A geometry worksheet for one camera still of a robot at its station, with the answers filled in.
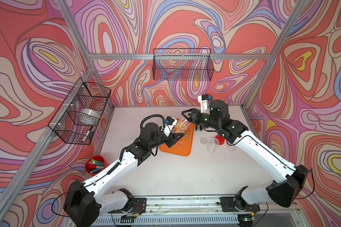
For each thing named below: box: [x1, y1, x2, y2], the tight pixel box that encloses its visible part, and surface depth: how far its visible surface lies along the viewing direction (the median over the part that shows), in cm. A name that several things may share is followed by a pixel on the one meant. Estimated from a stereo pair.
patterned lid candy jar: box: [171, 117, 192, 134], surface depth 70 cm
